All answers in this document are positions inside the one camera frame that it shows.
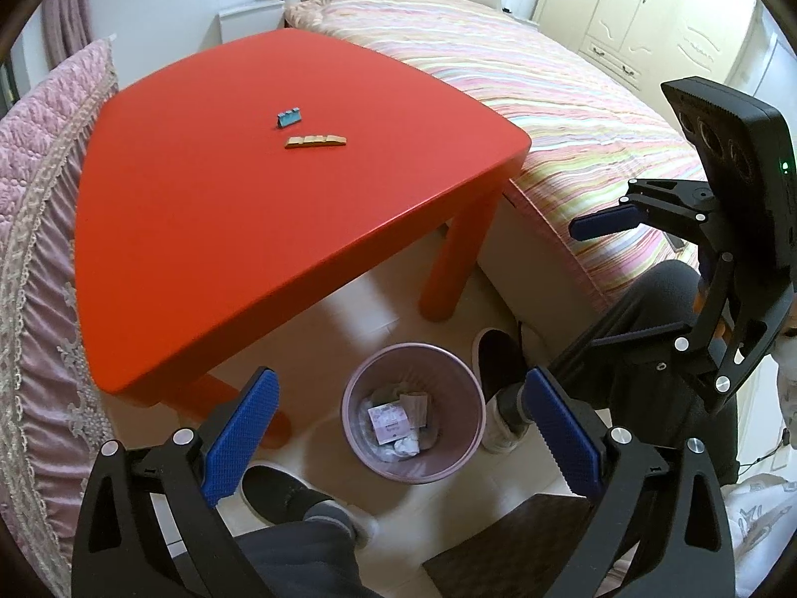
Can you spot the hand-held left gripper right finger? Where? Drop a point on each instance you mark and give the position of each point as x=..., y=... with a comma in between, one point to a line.
x=563, y=436

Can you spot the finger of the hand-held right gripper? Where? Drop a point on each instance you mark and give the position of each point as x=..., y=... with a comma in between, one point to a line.
x=647, y=349
x=604, y=222

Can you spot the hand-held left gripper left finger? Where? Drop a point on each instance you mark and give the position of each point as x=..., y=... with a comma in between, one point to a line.
x=243, y=436

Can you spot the pink waste bin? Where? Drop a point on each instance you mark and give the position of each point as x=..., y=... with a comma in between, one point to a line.
x=448, y=448

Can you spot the pink printed card packet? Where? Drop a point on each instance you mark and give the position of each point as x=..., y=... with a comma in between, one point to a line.
x=387, y=425

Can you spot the person's left black shoe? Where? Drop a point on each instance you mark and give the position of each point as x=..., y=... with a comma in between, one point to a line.
x=274, y=498

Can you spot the person's black shoe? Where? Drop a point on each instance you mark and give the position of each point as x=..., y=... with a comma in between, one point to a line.
x=498, y=361
x=274, y=498

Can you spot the black phone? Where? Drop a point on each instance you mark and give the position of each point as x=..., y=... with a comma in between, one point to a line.
x=674, y=241

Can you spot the person's right black shoe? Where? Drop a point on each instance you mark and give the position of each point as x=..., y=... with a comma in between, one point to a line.
x=498, y=361

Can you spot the person's left grey trouser leg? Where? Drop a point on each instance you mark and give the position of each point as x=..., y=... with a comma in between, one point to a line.
x=299, y=560

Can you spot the bed with striped sheet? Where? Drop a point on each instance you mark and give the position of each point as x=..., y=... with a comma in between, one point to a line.
x=529, y=106

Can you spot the red table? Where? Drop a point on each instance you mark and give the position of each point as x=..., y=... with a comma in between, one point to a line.
x=249, y=230

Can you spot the cream wardrobe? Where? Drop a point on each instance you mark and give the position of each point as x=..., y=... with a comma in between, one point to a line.
x=654, y=6

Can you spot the white printed cloth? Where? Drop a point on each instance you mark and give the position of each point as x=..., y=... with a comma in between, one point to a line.
x=763, y=536

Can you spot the pink quilted lace cover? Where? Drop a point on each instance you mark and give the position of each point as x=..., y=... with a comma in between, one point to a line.
x=43, y=249

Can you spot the wooden tile strip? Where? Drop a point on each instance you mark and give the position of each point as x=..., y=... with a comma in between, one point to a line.
x=316, y=141

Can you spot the small blue block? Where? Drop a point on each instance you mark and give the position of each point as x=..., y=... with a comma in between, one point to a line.
x=289, y=119

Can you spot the white nightstand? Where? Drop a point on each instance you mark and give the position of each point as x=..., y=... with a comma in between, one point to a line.
x=249, y=22

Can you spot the pink curtain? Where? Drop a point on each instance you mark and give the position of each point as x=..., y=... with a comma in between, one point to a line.
x=68, y=18

